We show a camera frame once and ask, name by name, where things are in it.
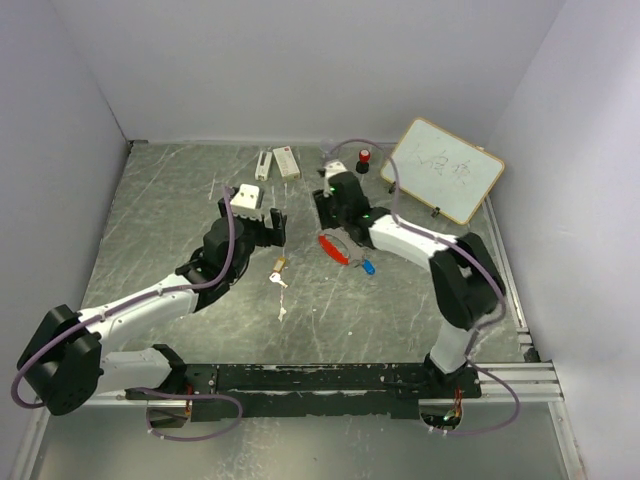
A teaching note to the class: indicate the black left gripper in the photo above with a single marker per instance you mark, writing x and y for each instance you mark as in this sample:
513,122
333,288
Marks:
268,236

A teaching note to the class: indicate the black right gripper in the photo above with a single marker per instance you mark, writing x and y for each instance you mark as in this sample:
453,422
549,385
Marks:
322,201

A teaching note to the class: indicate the metal key holder red handle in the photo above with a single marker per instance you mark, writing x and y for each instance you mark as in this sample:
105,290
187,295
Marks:
340,247

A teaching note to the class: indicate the blue key tag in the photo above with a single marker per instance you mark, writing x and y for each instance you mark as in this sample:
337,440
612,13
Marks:
368,267

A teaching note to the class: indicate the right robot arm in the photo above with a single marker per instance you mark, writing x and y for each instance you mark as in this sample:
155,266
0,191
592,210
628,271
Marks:
466,281

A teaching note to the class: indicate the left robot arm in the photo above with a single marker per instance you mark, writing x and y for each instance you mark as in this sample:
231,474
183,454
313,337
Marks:
74,355

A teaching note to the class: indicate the red black stamp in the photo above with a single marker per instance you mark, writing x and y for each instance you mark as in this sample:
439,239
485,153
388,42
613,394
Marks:
362,165

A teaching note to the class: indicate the white stapler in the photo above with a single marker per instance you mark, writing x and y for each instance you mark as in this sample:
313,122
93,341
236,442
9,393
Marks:
263,166

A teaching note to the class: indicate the yellow key tag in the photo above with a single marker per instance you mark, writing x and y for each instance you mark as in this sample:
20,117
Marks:
279,264

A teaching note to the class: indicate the green white staple box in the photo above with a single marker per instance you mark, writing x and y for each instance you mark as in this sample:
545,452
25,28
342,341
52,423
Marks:
286,163

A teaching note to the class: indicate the clear jar of clips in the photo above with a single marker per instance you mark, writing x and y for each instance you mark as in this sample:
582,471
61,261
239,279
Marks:
328,149

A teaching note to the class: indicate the yellow framed whiteboard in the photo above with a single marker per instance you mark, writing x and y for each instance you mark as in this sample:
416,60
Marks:
442,171

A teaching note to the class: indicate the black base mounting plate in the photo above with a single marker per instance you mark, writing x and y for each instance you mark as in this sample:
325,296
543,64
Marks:
357,389

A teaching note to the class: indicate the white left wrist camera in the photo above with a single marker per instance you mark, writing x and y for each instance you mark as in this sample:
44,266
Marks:
247,202

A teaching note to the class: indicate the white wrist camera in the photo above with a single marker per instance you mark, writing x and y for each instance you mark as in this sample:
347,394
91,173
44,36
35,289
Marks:
247,202
331,168

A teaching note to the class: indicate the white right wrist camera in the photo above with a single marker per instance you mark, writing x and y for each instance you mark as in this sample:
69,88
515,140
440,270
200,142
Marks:
331,168

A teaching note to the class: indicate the aluminium rail frame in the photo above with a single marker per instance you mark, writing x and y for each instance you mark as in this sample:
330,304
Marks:
327,314

